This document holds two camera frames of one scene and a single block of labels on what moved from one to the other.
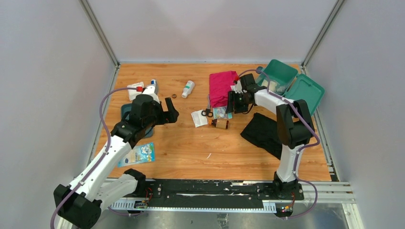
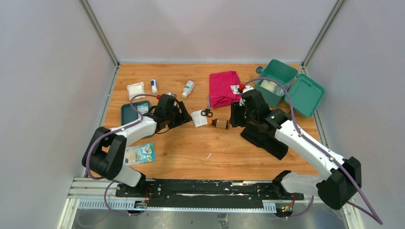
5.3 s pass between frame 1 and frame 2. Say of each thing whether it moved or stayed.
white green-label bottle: stayed
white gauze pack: stayed
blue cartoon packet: stayed
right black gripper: moved
